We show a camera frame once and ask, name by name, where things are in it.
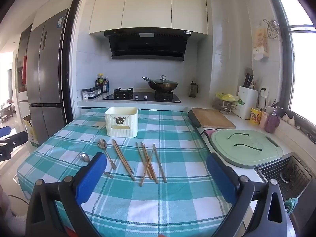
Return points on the dark wok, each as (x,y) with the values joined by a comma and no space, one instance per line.
(163,87)

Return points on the small dark sauce bottle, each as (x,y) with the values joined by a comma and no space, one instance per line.
(104,87)

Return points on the yellow plastic bag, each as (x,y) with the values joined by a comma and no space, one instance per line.
(227,96)

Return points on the pink cloth pad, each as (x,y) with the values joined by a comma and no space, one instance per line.
(206,138)

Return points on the spice jars and bottles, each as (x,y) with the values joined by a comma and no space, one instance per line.
(95,92)

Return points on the purple soap dispenser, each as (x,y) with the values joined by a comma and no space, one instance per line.
(271,123)

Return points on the teal checked tablecloth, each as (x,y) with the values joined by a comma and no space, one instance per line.
(172,140)

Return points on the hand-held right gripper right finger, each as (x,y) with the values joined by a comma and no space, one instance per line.
(222,177)

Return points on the yellow printed cup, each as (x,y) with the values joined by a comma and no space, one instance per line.
(256,116)

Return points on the teal hanging towel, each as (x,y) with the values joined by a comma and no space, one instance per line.
(291,205)

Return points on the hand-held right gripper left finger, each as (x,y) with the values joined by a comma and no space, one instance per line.
(91,177)

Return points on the wooden furniture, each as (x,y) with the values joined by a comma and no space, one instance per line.
(6,112)

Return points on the glass wok lid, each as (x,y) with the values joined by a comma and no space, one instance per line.
(163,80)

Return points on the window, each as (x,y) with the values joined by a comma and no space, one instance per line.
(301,66)

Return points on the cardboard box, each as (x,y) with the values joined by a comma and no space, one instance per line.
(30,130)

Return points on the yellow cap sauce bottle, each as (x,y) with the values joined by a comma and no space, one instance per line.
(100,81)

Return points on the red hanging item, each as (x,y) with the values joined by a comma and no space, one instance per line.
(24,70)

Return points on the black rolled mat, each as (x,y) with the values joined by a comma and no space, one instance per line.
(195,119)

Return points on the blue label sauce bottle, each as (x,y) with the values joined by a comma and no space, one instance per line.
(107,85)

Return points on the glass oil pot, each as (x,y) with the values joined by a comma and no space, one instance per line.
(193,90)

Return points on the black range hood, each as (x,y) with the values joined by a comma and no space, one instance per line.
(148,44)

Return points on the metal spoon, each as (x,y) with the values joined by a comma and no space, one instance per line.
(84,157)
(102,144)

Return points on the black gas cooktop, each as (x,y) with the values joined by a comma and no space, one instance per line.
(143,96)

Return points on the white spice jar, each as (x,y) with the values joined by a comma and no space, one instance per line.
(85,94)

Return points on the grey refrigerator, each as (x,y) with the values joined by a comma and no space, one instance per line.
(47,66)

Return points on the green plastic lid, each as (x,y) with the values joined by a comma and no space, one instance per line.
(246,156)

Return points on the person's left forearm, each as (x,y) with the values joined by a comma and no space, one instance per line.
(5,217)

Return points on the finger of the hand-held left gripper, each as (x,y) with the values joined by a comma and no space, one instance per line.
(18,138)
(5,131)

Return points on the pink utensil cup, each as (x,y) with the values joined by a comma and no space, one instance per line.
(263,121)

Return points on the white wall socket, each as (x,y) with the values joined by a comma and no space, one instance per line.
(263,91)

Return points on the black eyeglasses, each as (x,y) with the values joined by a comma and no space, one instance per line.
(240,134)

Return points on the wooden cutting board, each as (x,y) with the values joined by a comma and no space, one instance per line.
(212,118)

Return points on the steel sink with basket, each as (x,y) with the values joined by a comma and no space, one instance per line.
(291,172)

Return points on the garlic bulbs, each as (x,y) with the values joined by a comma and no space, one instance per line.
(291,121)

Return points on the cream plastic utensil box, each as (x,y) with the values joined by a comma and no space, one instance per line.
(121,124)

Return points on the white knife block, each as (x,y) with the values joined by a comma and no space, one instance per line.
(246,101)

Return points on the hanging printed paper bag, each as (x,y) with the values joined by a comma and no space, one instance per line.
(260,44)

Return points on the white wall cabinet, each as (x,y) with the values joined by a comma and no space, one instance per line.
(148,5)

